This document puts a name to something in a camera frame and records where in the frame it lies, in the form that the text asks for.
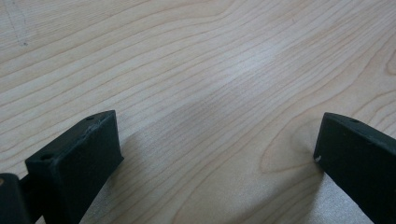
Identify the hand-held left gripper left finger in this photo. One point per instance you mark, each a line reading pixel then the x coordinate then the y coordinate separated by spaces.
pixel 74 161

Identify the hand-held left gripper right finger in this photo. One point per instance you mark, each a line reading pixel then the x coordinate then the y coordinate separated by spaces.
pixel 361 161

